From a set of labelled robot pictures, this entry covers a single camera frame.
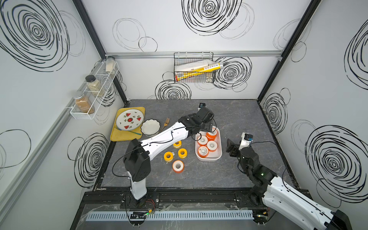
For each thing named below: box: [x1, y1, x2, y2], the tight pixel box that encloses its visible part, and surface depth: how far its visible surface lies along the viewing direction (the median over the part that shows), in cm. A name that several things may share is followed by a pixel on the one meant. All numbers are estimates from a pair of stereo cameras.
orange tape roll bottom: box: [172, 160, 184, 174], surface depth 85 cm
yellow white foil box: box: [174, 60, 224, 82], surface depth 88 cm
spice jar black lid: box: [85, 74, 105, 97], surface depth 72 cm
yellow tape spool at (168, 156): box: [163, 151, 174, 162], surface depth 89 cm
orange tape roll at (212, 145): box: [207, 140, 218, 152], surface depth 93 cm
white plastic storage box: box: [195, 125, 223, 162], surface depth 93 cm
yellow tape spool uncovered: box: [172, 140, 182, 149], surface depth 95 cm
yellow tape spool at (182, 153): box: [177, 148, 188, 160], surface depth 91 cm
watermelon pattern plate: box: [115, 108, 144, 131], surface depth 109 cm
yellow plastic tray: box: [110, 106, 146, 142], surface depth 103 cm
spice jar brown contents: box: [73, 93, 95, 115], surface depth 64 cm
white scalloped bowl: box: [140, 118, 161, 137], surface depth 104 cm
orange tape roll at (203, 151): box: [197, 145, 209, 159], surface depth 91 cm
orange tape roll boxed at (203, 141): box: [197, 135, 208, 147], surface depth 95 cm
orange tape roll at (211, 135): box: [205, 129, 218, 142], surface depth 97 cm
